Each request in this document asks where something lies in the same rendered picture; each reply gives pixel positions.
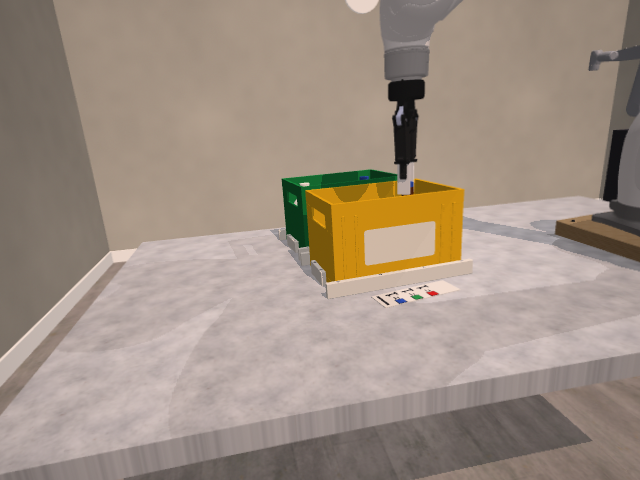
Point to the yellow crate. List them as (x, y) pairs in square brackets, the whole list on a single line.
[(368, 229)]

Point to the green plastic crate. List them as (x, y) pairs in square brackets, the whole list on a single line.
[(296, 215)]

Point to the white paper pick list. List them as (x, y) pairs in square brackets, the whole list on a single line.
[(414, 293)]

